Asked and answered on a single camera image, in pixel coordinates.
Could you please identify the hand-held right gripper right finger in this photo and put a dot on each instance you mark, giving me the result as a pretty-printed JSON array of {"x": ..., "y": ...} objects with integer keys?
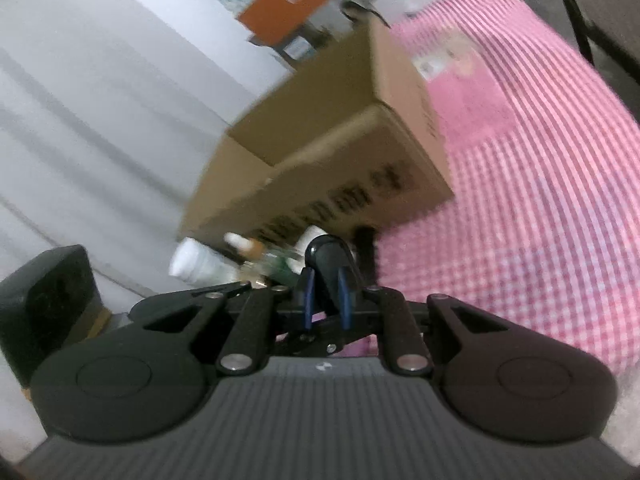
[{"x": 344, "y": 302}]

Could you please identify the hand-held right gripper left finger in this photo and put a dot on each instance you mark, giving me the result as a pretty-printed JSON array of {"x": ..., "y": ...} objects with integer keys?
[{"x": 307, "y": 302}]

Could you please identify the black oval device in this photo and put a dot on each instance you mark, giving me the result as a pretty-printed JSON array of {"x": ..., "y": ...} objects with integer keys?
[{"x": 327, "y": 265}]

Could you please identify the green dropper bottle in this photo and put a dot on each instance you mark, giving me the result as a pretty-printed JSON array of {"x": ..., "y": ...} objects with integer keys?
[{"x": 250, "y": 249}]

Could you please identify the white pill bottle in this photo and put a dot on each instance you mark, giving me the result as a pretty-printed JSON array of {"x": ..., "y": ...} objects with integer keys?
[{"x": 192, "y": 262}]

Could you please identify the cardboard box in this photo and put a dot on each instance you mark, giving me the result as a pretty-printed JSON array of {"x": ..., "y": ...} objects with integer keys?
[{"x": 325, "y": 160}]

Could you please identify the pink checkered tablecloth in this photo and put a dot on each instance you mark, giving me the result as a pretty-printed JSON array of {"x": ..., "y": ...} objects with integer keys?
[{"x": 525, "y": 210}]

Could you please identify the pink labelled packet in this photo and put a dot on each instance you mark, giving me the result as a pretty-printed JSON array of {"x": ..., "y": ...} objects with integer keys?
[{"x": 460, "y": 80}]

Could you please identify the orange printed appliance box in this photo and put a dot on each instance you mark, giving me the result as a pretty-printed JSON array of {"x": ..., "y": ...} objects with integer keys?
[{"x": 295, "y": 0}]

